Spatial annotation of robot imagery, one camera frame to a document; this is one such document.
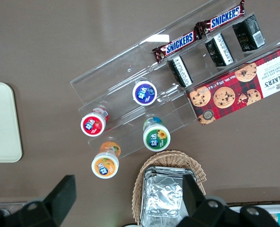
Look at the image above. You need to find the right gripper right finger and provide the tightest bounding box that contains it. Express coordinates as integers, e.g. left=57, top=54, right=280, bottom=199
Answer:
left=177, top=174, right=240, bottom=227

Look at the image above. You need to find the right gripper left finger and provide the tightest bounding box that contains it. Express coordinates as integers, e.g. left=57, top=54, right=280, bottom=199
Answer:
left=17, top=174, right=77, bottom=227

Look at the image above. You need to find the white rectangular snack tray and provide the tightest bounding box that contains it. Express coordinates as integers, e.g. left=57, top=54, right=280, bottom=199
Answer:
left=227, top=203, right=280, bottom=227

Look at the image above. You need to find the light tan wicker basket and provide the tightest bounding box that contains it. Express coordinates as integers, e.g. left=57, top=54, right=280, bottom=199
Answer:
left=131, top=149, right=207, bottom=227

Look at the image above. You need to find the cream rectangular serving tray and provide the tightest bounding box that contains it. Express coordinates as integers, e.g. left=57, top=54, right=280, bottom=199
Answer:
left=0, top=82, right=23, bottom=163

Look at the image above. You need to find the foil container stack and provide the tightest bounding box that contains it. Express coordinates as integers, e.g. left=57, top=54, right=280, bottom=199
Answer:
left=140, top=166, right=199, bottom=227

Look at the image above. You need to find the orange lid gum jar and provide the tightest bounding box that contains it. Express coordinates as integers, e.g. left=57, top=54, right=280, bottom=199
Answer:
left=91, top=141, right=122, bottom=179

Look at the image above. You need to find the green lid gum jar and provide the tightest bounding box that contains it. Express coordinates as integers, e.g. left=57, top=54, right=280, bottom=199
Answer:
left=142, top=116, right=171, bottom=152

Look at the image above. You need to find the red lid gum jar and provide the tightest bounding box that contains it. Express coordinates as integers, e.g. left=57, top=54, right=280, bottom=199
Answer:
left=80, top=107, right=110, bottom=137

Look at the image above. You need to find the red Walkers cookie box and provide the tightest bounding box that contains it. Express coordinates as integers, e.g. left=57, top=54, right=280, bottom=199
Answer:
left=185, top=44, right=280, bottom=126

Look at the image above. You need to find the blue lid gum jar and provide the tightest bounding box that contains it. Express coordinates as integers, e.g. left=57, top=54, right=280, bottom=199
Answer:
left=132, top=79, right=158, bottom=106

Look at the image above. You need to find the clear acrylic stepped stand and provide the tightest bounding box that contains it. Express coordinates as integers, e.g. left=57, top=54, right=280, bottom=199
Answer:
left=139, top=0, right=280, bottom=95
left=70, top=42, right=196, bottom=159

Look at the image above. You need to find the small black box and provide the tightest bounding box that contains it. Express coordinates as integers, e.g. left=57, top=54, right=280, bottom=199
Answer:
left=205, top=32, right=234, bottom=67
left=232, top=14, right=266, bottom=52
left=167, top=54, right=193, bottom=87

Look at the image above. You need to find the Snickers chocolate bar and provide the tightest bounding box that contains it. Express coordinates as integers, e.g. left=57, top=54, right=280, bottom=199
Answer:
left=151, top=30, right=202, bottom=63
left=194, top=0, right=246, bottom=36

